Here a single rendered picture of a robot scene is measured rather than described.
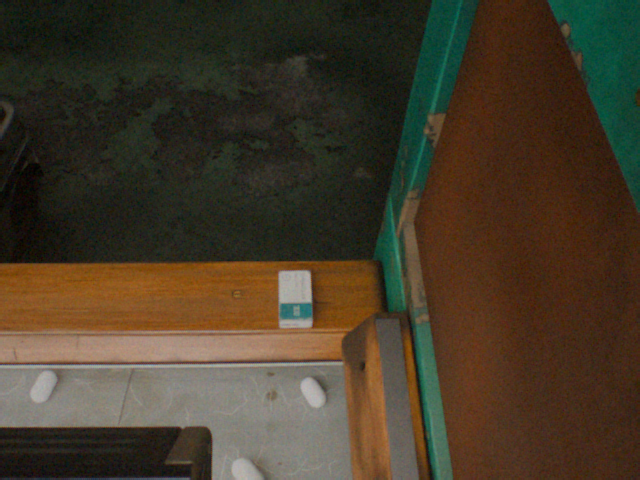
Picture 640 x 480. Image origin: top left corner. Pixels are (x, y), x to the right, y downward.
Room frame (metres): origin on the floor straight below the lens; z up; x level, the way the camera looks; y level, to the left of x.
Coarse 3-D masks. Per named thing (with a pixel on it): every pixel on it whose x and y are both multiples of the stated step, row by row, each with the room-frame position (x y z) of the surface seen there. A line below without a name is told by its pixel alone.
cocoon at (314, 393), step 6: (306, 378) 0.25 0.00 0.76; (312, 378) 0.25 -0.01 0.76; (306, 384) 0.25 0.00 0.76; (312, 384) 0.25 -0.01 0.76; (318, 384) 0.25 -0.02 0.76; (306, 390) 0.24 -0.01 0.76; (312, 390) 0.24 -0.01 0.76; (318, 390) 0.24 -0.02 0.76; (306, 396) 0.24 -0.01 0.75; (312, 396) 0.23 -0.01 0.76; (318, 396) 0.23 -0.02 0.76; (324, 396) 0.24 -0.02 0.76; (312, 402) 0.23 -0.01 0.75; (318, 402) 0.23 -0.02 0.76; (324, 402) 0.23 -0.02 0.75
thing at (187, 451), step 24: (0, 432) 0.08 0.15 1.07; (24, 432) 0.08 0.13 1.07; (48, 432) 0.08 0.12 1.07; (72, 432) 0.09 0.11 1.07; (96, 432) 0.09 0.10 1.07; (120, 432) 0.09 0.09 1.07; (144, 432) 0.09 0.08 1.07; (168, 432) 0.09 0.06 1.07; (192, 432) 0.09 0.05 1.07; (0, 456) 0.06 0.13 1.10; (24, 456) 0.06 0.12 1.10; (48, 456) 0.07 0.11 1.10; (72, 456) 0.07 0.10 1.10; (96, 456) 0.07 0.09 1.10; (120, 456) 0.07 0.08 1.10; (144, 456) 0.07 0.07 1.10; (168, 456) 0.07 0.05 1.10; (192, 456) 0.07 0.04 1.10
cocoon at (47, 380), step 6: (42, 372) 0.23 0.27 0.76; (48, 372) 0.23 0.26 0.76; (42, 378) 0.22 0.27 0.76; (48, 378) 0.22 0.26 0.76; (54, 378) 0.23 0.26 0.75; (36, 384) 0.22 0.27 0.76; (42, 384) 0.22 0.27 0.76; (48, 384) 0.22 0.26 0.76; (54, 384) 0.22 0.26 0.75; (36, 390) 0.21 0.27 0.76; (42, 390) 0.21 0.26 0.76; (48, 390) 0.21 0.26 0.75; (36, 396) 0.20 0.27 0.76; (42, 396) 0.20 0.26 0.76; (48, 396) 0.21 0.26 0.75
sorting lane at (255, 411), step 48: (0, 384) 0.22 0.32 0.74; (96, 384) 0.23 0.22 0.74; (144, 384) 0.24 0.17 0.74; (192, 384) 0.24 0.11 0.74; (240, 384) 0.25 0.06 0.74; (288, 384) 0.25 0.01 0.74; (336, 384) 0.26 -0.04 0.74; (240, 432) 0.20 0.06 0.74; (288, 432) 0.20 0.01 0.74; (336, 432) 0.20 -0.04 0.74
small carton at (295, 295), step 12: (288, 276) 0.36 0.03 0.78; (300, 276) 0.36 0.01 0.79; (288, 288) 0.34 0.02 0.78; (300, 288) 0.34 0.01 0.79; (288, 300) 0.33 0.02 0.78; (300, 300) 0.33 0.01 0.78; (288, 312) 0.31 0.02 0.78; (300, 312) 0.32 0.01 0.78; (288, 324) 0.31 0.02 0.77; (300, 324) 0.31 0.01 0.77
